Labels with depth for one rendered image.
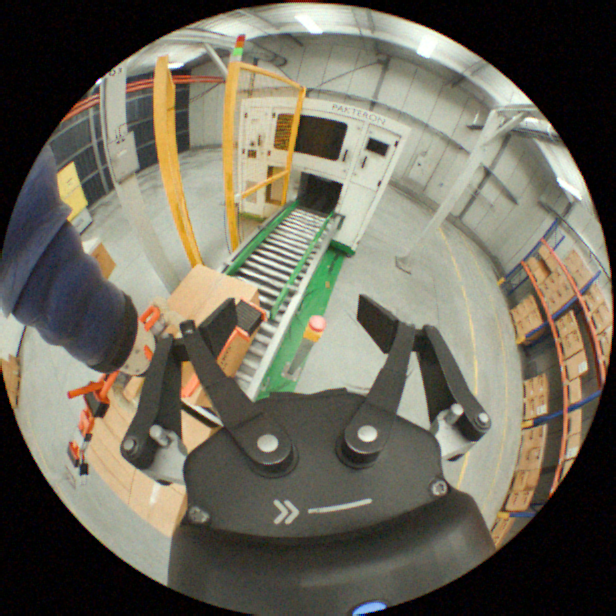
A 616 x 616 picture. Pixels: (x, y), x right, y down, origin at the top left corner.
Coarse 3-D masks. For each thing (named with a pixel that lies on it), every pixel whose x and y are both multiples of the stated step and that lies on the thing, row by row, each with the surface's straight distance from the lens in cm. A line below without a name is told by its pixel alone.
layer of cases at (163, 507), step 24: (120, 408) 160; (192, 408) 143; (96, 432) 193; (120, 432) 164; (192, 432) 123; (96, 456) 205; (120, 456) 172; (120, 480) 186; (144, 480) 162; (144, 504) 179; (168, 504) 159; (168, 528) 180
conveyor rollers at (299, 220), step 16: (288, 224) 202; (304, 224) 206; (320, 224) 219; (272, 240) 176; (288, 240) 178; (304, 240) 182; (320, 240) 187; (256, 256) 159; (272, 256) 160; (288, 256) 163; (240, 272) 150; (272, 272) 146; (288, 272) 149; (272, 304) 128; (272, 320) 124; (256, 336) 117; (256, 352) 114; (256, 368) 112
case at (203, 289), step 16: (192, 272) 102; (208, 272) 98; (192, 288) 95; (208, 288) 91; (224, 288) 88; (240, 288) 87; (256, 288) 86; (176, 304) 93; (192, 304) 89; (208, 304) 86; (256, 304) 93; (224, 352) 79; (240, 352) 102; (192, 368) 77; (224, 368) 88; (192, 400) 76; (208, 400) 88
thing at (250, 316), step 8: (240, 304) 48; (248, 304) 48; (240, 312) 47; (248, 312) 47; (256, 312) 47; (264, 312) 46; (240, 320) 46; (248, 320) 46; (256, 320) 46; (264, 320) 50; (240, 328) 45; (248, 328) 45; (256, 328) 49; (240, 336) 49; (248, 336) 45
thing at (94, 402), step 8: (88, 384) 74; (96, 392) 70; (88, 400) 76; (96, 400) 71; (104, 400) 70; (88, 408) 74; (96, 408) 70; (104, 408) 71; (96, 416) 72; (104, 416) 74
